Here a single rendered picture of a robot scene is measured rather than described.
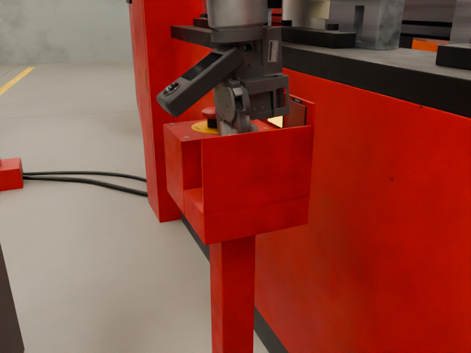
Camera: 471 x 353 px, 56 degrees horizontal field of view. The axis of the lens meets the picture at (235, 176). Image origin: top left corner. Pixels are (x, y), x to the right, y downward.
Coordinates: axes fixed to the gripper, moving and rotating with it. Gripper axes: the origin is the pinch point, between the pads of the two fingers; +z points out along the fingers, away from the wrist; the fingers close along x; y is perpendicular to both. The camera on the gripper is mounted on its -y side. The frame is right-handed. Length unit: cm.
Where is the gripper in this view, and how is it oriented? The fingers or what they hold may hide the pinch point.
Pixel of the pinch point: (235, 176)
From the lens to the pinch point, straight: 62.6
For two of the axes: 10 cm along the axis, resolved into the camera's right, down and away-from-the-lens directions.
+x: -3.9, -3.4, 8.6
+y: 9.2, -2.2, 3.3
